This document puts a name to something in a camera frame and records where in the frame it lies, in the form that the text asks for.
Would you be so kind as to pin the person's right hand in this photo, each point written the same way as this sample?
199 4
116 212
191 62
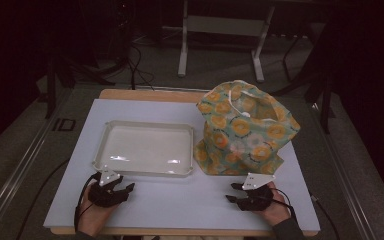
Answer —
276 210

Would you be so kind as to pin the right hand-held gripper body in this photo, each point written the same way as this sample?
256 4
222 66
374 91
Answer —
256 198

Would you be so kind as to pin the white metal stand frame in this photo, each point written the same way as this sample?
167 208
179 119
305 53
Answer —
223 30

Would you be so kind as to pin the black metal stand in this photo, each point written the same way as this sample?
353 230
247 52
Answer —
320 83
60 76

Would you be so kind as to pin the metal floor rail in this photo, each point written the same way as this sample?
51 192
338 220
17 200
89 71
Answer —
16 170
343 173

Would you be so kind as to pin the person's left hand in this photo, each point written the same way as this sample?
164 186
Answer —
91 216

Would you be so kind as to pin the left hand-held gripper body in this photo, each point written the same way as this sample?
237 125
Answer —
105 193

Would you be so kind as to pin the white plastic tray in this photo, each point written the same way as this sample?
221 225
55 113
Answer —
146 150

